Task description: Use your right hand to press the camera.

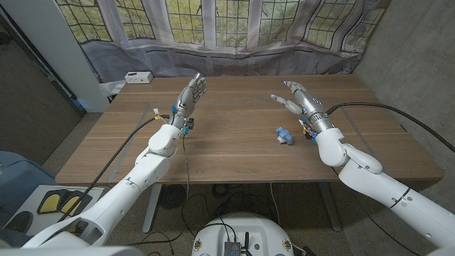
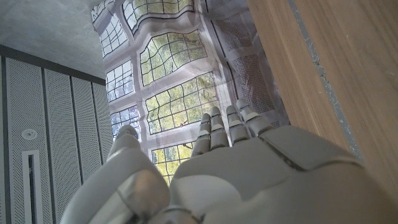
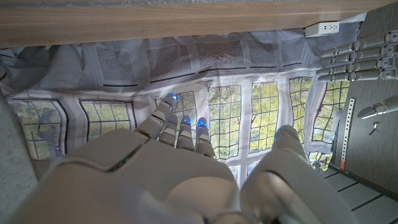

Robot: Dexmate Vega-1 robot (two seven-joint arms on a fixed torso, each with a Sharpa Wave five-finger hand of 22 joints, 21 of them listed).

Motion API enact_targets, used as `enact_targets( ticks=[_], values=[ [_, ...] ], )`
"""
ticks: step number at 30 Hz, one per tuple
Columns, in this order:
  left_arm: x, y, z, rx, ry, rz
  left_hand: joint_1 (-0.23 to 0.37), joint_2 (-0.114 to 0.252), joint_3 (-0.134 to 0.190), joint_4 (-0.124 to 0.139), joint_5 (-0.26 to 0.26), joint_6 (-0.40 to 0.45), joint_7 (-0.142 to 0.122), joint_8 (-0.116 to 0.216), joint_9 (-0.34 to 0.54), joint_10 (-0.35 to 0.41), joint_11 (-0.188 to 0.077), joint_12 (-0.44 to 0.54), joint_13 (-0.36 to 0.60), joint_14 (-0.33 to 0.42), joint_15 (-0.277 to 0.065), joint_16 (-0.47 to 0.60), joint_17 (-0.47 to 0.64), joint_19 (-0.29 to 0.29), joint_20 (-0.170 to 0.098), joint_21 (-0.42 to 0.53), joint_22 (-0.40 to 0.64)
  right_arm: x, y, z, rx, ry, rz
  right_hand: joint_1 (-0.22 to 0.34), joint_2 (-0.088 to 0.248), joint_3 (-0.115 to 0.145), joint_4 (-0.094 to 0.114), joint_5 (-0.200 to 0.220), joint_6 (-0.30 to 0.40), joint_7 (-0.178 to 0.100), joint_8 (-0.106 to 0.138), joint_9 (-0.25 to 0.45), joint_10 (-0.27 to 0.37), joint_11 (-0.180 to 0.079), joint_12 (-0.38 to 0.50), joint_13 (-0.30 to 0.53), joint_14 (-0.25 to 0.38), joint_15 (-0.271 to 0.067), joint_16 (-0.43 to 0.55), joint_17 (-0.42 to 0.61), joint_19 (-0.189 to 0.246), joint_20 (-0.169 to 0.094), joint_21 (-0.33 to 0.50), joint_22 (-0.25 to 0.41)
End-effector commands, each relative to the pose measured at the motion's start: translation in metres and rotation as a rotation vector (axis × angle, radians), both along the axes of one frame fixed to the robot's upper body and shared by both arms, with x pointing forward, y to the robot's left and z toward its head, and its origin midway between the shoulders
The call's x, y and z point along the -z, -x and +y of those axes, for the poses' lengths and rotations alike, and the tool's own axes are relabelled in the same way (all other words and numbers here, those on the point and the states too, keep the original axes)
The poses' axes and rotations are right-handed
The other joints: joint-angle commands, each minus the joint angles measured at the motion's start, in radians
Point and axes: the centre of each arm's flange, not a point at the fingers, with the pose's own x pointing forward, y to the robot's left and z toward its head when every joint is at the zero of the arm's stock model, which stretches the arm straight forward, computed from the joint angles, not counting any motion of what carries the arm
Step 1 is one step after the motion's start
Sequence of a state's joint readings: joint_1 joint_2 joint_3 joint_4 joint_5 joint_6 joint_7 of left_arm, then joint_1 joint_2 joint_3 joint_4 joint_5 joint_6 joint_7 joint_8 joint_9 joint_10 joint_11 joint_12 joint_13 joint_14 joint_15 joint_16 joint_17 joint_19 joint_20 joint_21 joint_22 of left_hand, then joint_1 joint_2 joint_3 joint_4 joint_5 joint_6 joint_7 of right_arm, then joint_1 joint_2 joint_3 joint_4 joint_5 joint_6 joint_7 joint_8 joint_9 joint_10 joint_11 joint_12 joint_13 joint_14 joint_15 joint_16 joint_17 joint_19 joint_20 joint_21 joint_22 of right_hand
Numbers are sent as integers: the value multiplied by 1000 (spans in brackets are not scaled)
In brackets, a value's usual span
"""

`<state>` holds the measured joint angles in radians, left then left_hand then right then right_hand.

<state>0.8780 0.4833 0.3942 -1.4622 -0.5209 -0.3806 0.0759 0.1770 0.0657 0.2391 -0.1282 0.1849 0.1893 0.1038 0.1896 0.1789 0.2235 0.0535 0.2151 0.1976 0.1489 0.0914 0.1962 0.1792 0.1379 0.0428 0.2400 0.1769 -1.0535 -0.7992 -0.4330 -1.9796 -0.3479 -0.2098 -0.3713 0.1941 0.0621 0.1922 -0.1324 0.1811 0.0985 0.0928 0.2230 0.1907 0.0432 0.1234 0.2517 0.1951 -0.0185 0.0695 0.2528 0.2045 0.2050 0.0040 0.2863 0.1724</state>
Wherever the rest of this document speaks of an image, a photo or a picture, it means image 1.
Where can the blue upholstered seat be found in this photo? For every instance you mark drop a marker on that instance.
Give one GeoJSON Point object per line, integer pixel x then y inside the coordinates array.
{"type": "Point", "coordinates": [17, 177]}

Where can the yellow foot pedal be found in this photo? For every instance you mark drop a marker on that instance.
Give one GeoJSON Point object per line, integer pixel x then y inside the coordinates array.
{"type": "Point", "coordinates": [49, 203]}
{"type": "Point", "coordinates": [73, 206]}

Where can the printed window backdrop cloth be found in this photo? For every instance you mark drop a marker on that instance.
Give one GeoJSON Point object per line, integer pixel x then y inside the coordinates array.
{"type": "Point", "coordinates": [231, 53]}

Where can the white pedal floor board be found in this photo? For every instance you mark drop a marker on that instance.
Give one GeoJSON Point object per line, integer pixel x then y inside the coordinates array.
{"type": "Point", "coordinates": [32, 199]}

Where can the person's leg dark trousers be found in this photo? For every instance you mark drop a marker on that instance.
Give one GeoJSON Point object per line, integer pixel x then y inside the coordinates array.
{"type": "Point", "coordinates": [14, 238]}

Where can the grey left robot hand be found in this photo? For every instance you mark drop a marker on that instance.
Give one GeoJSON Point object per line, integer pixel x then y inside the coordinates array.
{"type": "Point", "coordinates": [188, 103]}

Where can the white table leg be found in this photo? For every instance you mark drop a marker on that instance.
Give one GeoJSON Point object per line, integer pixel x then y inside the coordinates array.
{"type": "Point", "coordinates": [152, 209]}

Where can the white robot torso base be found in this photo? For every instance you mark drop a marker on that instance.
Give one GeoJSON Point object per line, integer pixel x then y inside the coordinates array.
{"type": "Point", "coordinates": [245, 231]}

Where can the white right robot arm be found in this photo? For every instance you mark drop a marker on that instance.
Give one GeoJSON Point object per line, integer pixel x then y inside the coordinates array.
{"type": "Point", "coordinates": [373, 177]}

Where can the grey table leg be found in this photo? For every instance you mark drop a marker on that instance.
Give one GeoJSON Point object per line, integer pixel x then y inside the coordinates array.
{"type": "Point", "coordinates": [330, 209]}

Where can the light blue toy camera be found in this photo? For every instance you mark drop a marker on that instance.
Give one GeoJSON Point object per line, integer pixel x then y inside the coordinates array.
{"type": "Point", "coordinates": [285, 136]}

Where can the white power strip box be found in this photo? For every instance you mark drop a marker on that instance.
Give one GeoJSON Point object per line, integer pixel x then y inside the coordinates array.
{"type": "Point", "coordinates": [138, 77]}

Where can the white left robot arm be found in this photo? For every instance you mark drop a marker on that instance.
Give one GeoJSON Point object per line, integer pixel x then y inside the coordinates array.
{"type": "Point", "coordinates": [149, 167]}

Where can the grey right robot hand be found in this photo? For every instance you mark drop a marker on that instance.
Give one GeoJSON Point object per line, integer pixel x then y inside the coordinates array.
{"type": "Point", "coordinates": [309, 103]}

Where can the grey electronics box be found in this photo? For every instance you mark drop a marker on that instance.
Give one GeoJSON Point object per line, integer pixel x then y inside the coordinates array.
{"type": "Point", "coordinates": [232, 249]}

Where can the black round disc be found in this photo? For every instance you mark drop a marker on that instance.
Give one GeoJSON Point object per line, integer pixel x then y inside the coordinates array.
{"type": "Point", "coordinates": [172, 197]}

